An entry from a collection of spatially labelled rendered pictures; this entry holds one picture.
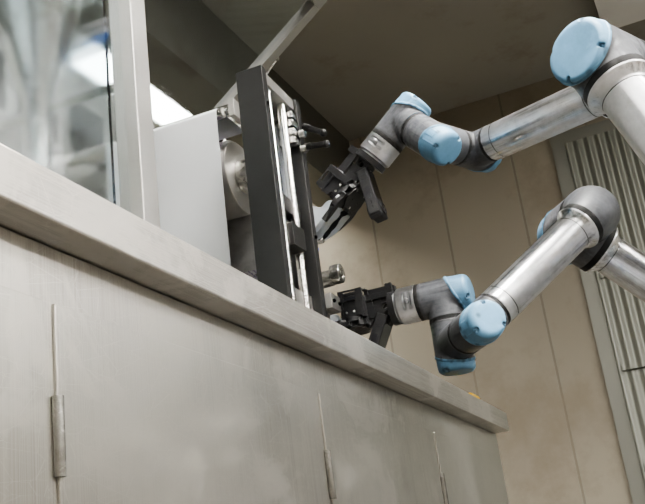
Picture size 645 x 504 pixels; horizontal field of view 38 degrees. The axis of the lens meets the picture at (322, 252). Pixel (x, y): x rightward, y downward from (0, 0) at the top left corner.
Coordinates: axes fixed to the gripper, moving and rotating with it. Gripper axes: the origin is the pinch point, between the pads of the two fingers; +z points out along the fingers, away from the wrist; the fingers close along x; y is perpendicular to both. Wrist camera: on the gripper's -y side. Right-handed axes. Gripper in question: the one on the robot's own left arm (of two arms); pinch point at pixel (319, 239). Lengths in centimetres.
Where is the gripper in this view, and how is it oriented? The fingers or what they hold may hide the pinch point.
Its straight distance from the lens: 194.1
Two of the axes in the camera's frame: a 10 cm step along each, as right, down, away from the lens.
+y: -6.8, -5.6, 4.6
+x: -3.8, -2.6, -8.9
